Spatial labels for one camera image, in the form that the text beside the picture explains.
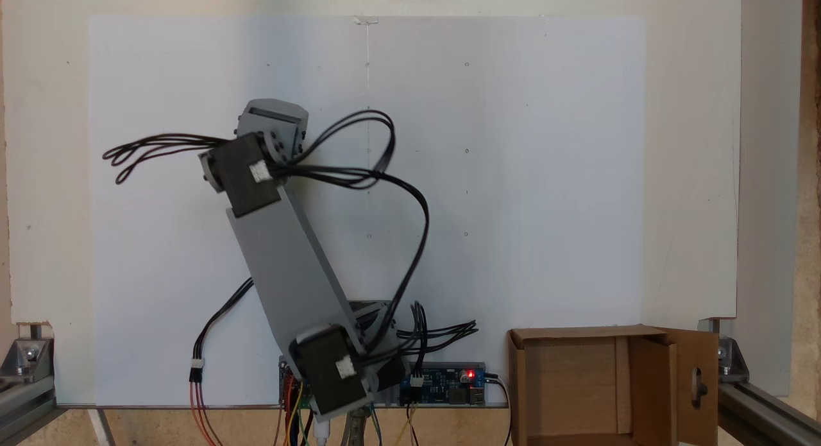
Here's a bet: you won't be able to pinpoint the blue power circuit board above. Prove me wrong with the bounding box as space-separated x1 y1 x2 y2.
399 363 487 407

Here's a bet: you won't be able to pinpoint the metal table clamp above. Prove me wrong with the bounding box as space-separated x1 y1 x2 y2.
343 411 376 446

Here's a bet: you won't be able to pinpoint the coloured jumper wires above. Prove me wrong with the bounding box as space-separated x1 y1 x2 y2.
275 395 321 446

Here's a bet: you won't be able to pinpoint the metal corner bracket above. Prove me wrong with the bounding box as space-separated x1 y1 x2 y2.
0 323 55 384
709 318 750 384

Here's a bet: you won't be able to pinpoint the brown cardboard box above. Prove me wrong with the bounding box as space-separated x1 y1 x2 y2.
507 324 720 446

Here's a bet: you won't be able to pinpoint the red orange wires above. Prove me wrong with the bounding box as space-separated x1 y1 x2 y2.
190 381 224 446

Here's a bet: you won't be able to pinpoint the aluminium frame post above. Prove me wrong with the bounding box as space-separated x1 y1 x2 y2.
0 372 58 446
717 381 821 446

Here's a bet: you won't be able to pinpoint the black cable with white connector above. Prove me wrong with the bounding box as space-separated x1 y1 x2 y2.
190 278 255 384

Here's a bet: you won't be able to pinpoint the black motor cable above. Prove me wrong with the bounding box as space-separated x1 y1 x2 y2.
394 302 478 395
282 166 429 360
282 110 396 190
103 133 235 185

